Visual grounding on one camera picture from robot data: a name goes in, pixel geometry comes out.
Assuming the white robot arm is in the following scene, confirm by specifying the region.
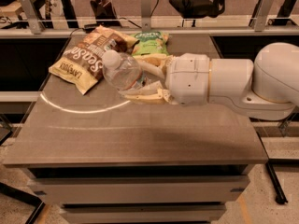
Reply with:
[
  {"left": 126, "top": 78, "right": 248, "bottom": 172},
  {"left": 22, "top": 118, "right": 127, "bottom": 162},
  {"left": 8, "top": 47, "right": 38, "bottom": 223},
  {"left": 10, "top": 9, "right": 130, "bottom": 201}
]
[{"left": 121, "top": 42, "right": 299, "bottom": 120}]

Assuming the brown yellow chip bag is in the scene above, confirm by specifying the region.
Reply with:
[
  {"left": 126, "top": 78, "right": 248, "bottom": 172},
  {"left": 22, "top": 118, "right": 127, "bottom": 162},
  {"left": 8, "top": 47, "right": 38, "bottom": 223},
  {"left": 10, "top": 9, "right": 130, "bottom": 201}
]
[{"left": 49, "top": 26, "right": 137, "bottom": 95}]

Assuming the metal rail bracket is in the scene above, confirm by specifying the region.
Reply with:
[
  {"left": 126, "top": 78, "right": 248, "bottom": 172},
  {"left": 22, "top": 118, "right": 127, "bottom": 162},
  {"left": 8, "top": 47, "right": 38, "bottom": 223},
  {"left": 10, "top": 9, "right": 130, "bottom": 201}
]
[
  {"left": 251, "top": 0, "right": 274, "bottom": 32},
  {"left": 19, "top": 0, "right": 44, "bottom": 35},
  {"left": 141, "top": 0, "right": 151, "bottom": 32}
]

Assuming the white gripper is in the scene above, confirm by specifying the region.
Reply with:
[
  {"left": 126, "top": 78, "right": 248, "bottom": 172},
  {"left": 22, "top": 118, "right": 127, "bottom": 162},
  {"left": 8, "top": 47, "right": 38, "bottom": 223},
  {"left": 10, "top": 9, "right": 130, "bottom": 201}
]
[{"left": 120, "top": 53, "right": 210, "bottom": 105}]

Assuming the right metal rail bracket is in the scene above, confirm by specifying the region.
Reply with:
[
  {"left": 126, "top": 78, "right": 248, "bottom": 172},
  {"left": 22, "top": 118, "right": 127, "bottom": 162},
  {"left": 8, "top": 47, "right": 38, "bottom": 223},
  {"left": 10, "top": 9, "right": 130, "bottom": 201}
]
[{"left": 251, "top": 0, "right": 274, "bottom": 32}]

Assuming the left metal rail bracket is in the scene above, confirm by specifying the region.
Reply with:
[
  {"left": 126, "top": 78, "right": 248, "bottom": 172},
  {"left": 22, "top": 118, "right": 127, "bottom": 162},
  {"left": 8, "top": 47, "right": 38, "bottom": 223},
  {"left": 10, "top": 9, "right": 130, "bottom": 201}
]
[{"left": 19, "top": 0, "right": 44, "bottom": 35}]

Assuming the middle metal rail bracket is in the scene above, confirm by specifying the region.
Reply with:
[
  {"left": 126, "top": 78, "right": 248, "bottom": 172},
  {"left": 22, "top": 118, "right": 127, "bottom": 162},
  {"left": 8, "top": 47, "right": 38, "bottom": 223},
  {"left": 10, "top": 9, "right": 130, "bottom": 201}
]
[{"left": 141, "top": 0, "right": 151, "bottom": 32}]

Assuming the black office chair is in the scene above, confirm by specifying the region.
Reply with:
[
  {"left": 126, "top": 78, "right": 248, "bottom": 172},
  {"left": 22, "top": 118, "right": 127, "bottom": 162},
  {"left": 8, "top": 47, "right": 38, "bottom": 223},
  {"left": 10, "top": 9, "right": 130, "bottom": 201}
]
[{"left": 169, "top": 0, "right": 225, "bottom": 27}]

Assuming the clear plastic water bottle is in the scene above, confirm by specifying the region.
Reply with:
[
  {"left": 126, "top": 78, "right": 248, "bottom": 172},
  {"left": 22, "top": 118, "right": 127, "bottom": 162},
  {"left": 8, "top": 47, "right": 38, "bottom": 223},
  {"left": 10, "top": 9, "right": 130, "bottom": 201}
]
[{"left": 102, "top": 49, "right": 149, "bottom": 91}]

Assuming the green snack bag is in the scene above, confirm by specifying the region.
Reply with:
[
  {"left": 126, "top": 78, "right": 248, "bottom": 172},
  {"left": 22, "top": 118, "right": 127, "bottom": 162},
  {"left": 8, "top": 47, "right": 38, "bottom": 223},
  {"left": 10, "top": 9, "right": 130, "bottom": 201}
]
[{"left": 132, "top": 31, "right": 169, "bottom": 56}]

